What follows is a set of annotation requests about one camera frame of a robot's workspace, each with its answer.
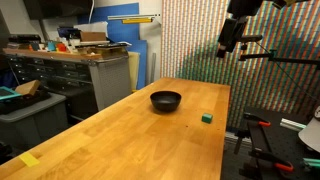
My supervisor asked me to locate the grey perforated drawer cabinet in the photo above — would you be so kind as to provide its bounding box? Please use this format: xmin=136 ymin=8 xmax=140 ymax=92
xmin=3 ymin=48 xmax=133 ymax=122

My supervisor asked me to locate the yellow level bar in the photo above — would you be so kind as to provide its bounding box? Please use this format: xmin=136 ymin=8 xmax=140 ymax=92
xmin=121 ymin=17 xmax=154 ymax=25

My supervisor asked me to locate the large blue foam board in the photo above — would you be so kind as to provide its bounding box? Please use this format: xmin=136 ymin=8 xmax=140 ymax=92
xmin=77 ymin=2 xmax=141 ymax=44

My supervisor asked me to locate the black flat box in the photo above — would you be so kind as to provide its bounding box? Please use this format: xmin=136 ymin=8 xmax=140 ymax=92
xmin=7 ymin=33 xmax=43 ymax=45

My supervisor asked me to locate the yellow tape patch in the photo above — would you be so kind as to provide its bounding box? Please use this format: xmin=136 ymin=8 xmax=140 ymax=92
xmin=18 ymin=152 xmax=41 ymax=168

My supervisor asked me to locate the grey storage bin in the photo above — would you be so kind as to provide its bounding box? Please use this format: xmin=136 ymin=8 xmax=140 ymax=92
xmin=0 ymin=92 xmax=70 ymax=149

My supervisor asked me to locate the teal bar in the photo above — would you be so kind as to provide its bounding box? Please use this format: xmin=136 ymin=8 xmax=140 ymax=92
xmin=302 ymin=157 xmax=320 ymax=170

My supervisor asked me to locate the black upright stand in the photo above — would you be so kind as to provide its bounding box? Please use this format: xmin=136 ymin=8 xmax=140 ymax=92
xmin=247 ymin=121 xmax=272 ymax=155

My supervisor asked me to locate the orange box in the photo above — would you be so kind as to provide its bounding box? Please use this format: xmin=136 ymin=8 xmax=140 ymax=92
xmin=55 ymin=42 xmax=68 ymax=53

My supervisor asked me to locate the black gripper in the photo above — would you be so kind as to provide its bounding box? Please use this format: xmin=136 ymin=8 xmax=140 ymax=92
xmin=227 ymin=0 xmax=265 ymax=20

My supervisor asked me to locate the wooden block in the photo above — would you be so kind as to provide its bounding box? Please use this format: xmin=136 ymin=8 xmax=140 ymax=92
xmin=14 ymin=79 xmax=42 ymax=97

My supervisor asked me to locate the colourful striped backdrop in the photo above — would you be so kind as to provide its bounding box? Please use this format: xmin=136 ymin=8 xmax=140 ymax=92
xmin=160 ymin=0 xmax=320 ymax=132

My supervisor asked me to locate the black wall monitor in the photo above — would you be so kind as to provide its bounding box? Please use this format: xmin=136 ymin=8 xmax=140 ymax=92
xmin=22 ymin=0 xmax=95 ymax=20

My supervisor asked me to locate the orange handled clamp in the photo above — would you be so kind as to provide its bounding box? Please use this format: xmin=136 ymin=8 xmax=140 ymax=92
xmin=249 ymin=148 xmax=295 ymax=173
xmin=242 ymin=112 xmax=272 ymax=128

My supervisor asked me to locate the teal box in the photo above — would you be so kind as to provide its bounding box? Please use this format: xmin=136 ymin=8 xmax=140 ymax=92
xmin=46 ymin=40 xmax=57 ymax=52

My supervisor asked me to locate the cardboard box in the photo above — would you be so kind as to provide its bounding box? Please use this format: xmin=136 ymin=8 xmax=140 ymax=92
xmin=79 ymin=31 xmax=108 ymax=43

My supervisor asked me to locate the black stereo camera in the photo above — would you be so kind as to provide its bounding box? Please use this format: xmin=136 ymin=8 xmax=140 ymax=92
xmin=215 ymin=17 xmax=250 ymax=60

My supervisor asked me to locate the beige board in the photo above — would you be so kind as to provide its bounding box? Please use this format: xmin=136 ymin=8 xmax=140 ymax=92
xmin=128 ymin=51 xmax=141 ymax=93

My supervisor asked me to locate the black camera mount rod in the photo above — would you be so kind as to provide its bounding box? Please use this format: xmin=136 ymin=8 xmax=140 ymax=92
xmin=237 ymin=34 xmax=320 ymax=70

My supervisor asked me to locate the black case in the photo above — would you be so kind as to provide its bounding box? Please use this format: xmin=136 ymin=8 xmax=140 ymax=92
xmin=0 ymin=89 xmax=53 ymax=116

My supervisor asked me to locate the black perforated breadboard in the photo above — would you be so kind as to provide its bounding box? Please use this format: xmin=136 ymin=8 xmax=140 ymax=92
xmin=220 ymin=106 xmax=320 ymax=180

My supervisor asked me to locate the black bowl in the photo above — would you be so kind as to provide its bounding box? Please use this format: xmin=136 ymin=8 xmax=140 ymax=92
xmin=149 ymin=90 xmax=183 ymax=113

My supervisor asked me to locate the grey tube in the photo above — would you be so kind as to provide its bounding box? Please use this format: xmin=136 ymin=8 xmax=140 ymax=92
xmin=149 ymin=52 xmax=157 ymax=84

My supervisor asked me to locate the narrow blue foam board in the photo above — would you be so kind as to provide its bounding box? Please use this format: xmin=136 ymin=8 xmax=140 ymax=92
xmin=126 ymin=39 xmax=148 ymax=90

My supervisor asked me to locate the silver rail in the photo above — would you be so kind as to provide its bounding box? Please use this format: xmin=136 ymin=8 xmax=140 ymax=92
xmin=107 ymin=13 xmax=161 ymax=21

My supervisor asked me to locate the aluminium extrusion bar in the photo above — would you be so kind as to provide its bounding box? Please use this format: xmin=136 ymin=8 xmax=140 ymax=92
xmin=279 ymin=117 xmax=307 ymax=132

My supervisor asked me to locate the green block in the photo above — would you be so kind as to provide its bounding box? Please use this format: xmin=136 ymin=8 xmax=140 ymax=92
xmin=201 ymin=112 xmax=214 ymax=125

